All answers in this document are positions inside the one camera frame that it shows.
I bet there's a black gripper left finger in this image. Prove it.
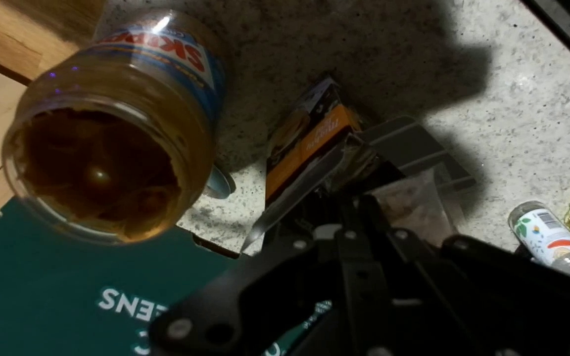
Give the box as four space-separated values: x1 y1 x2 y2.
147 194 392 356

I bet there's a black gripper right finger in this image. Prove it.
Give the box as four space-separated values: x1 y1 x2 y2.
376 226 570 356

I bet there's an orange black packet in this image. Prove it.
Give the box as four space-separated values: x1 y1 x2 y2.
258 78 367 256

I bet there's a green cardboard box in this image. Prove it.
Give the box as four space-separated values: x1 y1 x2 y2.
0 196 337 356

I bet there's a blue jar lid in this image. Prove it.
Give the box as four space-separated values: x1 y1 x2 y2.
202 163 238 202

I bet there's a clear plastic bag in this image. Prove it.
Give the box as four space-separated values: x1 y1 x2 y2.
363 117 479 248

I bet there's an open peanut butter jar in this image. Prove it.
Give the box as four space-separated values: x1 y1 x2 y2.
0 0 230 248

